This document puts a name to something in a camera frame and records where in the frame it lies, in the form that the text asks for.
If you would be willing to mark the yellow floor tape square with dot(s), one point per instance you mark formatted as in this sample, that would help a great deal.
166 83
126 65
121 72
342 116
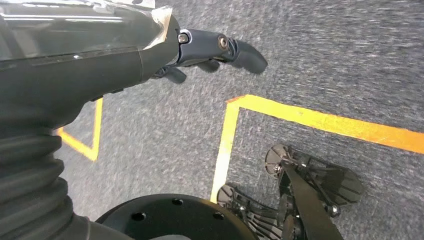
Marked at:
298 116

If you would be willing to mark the black round robot waist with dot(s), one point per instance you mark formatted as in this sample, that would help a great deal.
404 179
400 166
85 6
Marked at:
175 222

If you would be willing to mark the black robot leg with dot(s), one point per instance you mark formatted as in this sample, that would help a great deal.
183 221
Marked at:
308 205

